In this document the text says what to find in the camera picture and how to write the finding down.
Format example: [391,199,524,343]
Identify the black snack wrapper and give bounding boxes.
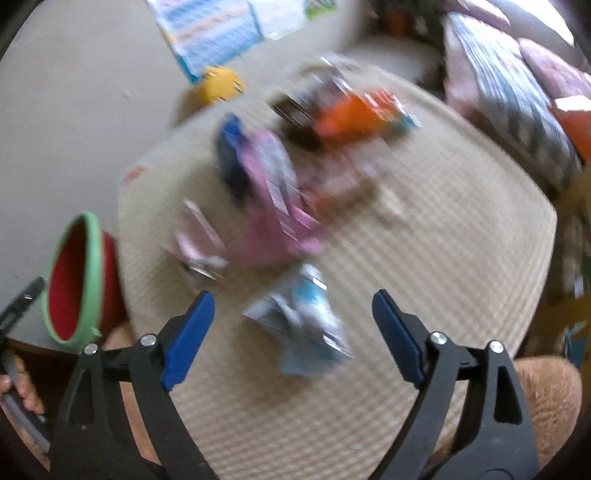
[272,92,324,148]

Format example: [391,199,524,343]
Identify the person's right leg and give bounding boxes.
[434,355,585,480]

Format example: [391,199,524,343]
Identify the printed wrapper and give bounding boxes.
[305,157,379,208]

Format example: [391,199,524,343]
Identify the orange box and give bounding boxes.
[549,97,591,162]

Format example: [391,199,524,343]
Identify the silver blue foil wrapper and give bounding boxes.
[242,264,354,377]

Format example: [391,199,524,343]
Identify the pink floral wrapper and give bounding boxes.
[161,198,229,280]

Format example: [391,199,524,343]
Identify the person's left hand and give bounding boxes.
[0,359,45,416]

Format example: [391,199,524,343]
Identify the blue wall poster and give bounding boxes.
[145,0,264,84]

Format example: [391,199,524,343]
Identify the yellow duck toy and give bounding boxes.
[196,66,245,109]

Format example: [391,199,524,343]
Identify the pink blanket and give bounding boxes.
[517,37,591,100]

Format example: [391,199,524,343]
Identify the green red plastic bin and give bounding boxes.
[41,211,127,349]

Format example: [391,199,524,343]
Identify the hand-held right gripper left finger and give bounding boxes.
[48,291,218,480]

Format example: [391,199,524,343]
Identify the dark wooden shelf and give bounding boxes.
[369,0,446,40]

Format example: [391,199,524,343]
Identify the green wall poster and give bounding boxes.
[305,0,345,19]

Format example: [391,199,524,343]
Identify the pink foil wrapper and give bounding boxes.
[231,129,328,264]

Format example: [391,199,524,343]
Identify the orange snack wrapper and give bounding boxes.
[311,90,421,148]

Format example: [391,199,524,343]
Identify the bed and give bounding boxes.
[441,0,591,185]

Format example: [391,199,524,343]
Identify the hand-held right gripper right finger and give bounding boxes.
[372,290,541,480]

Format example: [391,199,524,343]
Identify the striped tablecloth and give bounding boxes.
[117,65,559,480]

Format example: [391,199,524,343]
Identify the plaid quilt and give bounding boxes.
[445,11,583,185]

